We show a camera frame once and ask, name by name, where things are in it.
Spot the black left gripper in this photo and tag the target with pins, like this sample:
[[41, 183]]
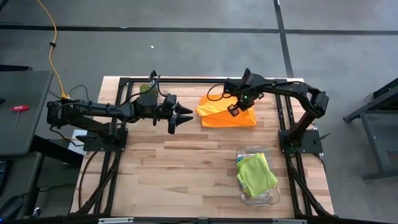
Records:
[[149, 107]]

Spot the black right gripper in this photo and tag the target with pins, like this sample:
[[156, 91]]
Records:
[[245, 87]]

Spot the orange microfiber towel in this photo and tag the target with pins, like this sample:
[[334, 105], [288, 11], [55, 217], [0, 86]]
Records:
[[217, 116]]

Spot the green microfiber towel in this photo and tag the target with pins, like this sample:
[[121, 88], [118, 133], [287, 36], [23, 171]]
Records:
[[256, 174]]

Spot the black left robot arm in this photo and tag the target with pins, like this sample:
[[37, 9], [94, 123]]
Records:
[[93, 110]]

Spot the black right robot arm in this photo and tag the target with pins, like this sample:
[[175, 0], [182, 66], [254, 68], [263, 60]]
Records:
[[298, 93]]

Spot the potted succulent plant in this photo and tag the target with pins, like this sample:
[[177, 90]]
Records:
[[147, 88]]

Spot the clear plastic bin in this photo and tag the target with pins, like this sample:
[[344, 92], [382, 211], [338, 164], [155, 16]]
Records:
[[264, 200]]

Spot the white paper sheet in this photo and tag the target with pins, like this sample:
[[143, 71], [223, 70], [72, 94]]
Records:
[[76, 146]]

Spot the grey desk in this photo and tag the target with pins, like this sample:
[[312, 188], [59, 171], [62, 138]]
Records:
[[31, 87]]

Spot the dark desk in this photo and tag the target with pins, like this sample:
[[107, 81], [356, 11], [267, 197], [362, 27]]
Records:
[[21, 174]]

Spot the black keyboard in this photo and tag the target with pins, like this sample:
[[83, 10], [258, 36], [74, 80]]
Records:
[[3, 177]]

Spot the black aluminium rig frame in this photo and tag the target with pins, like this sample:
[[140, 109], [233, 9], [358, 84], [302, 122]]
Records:
[[202, 80]]

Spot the grey metal desk frame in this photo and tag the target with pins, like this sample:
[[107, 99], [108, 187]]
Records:
[[373, 143]]

